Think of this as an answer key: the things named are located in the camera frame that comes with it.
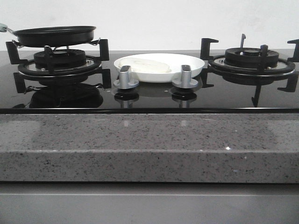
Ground black gas burner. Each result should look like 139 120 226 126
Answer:
224 48 279 69
34 49 86 70

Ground black left gas burner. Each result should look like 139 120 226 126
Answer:
34 49 86 70

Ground black right gas burner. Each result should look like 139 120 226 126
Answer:
224 48 279 69

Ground chrome wire pan reducer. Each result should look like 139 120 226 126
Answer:
11 38 107 50

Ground silver stove knob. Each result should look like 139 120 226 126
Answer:
114 65 139 90
172 65 198 89

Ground black left burner pan support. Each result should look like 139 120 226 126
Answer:
6 39 109 80

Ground black glass gas cooktop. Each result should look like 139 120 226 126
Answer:
0 51 299 114

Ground fried egg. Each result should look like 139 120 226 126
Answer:
119 57 171 73

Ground grey cabinet drawer front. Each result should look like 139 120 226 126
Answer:
0 183 299 224

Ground black small frying pan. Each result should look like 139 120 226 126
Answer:
0 23 96 48

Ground white round plate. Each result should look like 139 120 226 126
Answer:
114 53 206 83

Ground silver right stove knob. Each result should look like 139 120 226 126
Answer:
172 65 198 89

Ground silver left stove knob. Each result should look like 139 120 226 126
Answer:
114 65 139 90

